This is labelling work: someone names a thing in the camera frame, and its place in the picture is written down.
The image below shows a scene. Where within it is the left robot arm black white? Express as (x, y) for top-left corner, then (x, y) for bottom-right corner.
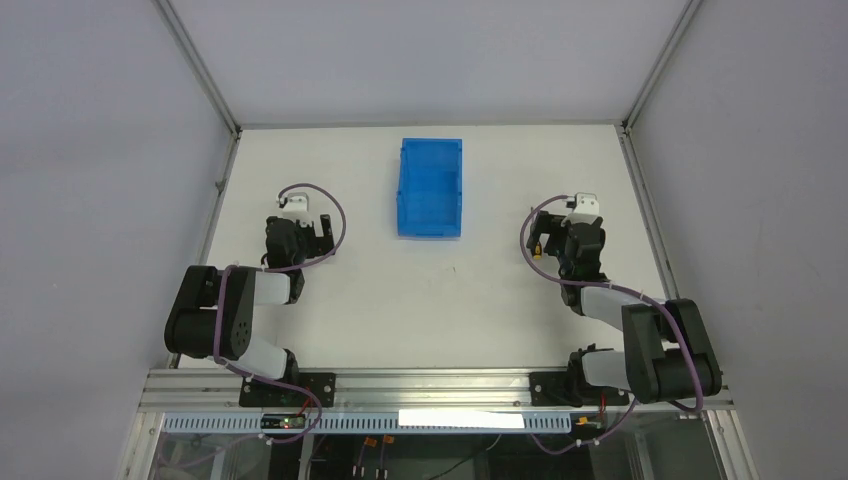
(164, 214), (335, 385)

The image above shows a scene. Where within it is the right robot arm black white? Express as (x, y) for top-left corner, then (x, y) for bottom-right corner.
(522, 210), (723, 407)

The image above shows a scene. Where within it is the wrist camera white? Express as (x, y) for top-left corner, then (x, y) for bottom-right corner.
(569, 192), (600, 223)
(278, 192), (312, 224)

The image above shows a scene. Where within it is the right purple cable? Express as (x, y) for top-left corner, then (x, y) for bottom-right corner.
(519, 195), (705, 458)

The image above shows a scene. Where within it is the aluminium frame rail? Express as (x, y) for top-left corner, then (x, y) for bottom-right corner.
(137, 368), (735, 415)

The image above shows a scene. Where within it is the slotted white cable duct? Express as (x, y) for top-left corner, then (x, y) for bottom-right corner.
(163, 409), (572, 435)

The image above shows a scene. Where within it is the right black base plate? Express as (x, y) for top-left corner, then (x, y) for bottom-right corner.
(528, 370), (630, 408)

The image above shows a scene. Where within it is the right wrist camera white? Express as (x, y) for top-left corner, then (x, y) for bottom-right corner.
(569, 192), (600, 223)

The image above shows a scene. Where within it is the purple cable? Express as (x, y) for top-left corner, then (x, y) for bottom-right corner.
(519, 195), (705, 458)
(211, 183), (348, 445)

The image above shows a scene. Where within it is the small circuit board with LEDs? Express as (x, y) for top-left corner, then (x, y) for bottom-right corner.
(260, 414), (307, 430)

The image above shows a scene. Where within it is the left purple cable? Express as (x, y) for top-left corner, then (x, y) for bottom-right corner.
(211, 183), (348, 445)

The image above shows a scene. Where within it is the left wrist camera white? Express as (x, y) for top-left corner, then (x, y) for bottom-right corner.
(278, 192), (312, 224)

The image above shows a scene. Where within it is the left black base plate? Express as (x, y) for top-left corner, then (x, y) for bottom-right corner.
(238, 371), (337, 408)

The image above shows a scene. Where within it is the blue plastic bin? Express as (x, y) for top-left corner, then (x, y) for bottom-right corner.
(396, 137), (463, 239)

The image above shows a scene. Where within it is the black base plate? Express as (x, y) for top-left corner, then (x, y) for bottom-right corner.
(528, 370), (630, 408)
(238, 371), (337, 408)

